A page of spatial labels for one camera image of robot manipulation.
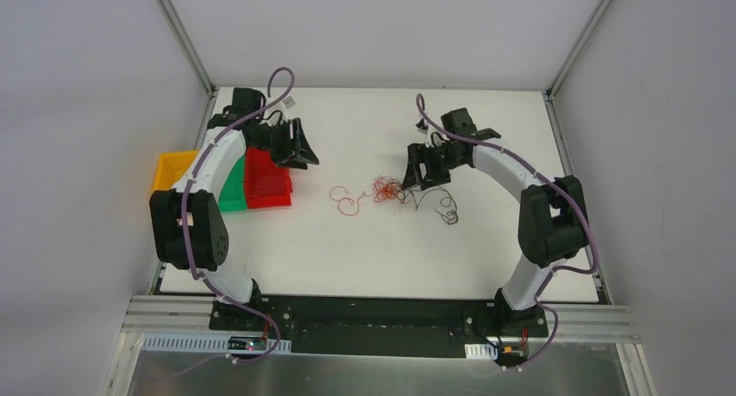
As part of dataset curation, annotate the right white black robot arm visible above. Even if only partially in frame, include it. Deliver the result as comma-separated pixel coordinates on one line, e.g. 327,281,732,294
402,108,589,335

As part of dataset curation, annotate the red plastic bin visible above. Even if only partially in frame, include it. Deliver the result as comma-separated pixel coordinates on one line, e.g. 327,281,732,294
244,148,292,210

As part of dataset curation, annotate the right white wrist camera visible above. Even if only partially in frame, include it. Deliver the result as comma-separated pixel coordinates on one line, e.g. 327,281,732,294
416,119,446,148

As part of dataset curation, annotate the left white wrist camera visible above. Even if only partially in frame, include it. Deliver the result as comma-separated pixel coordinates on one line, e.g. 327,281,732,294
281,96,296,109

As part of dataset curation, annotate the left controller circuit board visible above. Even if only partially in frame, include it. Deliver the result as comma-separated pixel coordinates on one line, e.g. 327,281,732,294
227,336,268,353

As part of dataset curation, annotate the green plastic bin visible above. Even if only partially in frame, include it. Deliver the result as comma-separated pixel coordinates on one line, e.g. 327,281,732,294
218,155,247,213

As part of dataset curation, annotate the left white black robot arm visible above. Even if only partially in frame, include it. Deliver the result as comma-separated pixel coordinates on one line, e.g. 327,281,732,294
149,88,319,331

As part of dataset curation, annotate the right controller circuit board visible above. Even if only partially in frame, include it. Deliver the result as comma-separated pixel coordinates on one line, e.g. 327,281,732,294
496,347,528,367

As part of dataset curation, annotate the white slotted cable duct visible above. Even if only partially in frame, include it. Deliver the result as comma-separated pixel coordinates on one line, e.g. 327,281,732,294
464,343,498,360
141,333,292,355

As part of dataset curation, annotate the aluminium frame rail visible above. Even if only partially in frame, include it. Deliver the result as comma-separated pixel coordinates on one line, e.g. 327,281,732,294
122,295,641,344

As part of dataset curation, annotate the left white slotted cable duct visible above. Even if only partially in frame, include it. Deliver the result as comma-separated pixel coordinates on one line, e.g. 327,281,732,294
141,333,292,355

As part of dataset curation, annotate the yellow plastic bin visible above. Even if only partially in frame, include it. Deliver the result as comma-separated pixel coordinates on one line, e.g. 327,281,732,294
151,150,199,193

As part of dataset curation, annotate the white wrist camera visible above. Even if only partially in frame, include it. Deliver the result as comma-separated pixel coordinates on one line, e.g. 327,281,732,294
281,96,296,109
416,119,446,148

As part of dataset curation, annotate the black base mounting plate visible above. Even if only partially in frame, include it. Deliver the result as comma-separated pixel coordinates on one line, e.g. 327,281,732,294
209,294,549,359

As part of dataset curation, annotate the controller circuit board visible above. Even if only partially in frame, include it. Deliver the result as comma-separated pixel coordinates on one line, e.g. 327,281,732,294
227,336,268,353
496,347,528,367

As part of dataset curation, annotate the right white slotted cable duct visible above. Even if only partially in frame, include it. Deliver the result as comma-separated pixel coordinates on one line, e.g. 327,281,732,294
464,343,498,360

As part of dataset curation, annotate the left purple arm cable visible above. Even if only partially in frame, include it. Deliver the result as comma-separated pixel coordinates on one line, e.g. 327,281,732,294
180,67,297,366

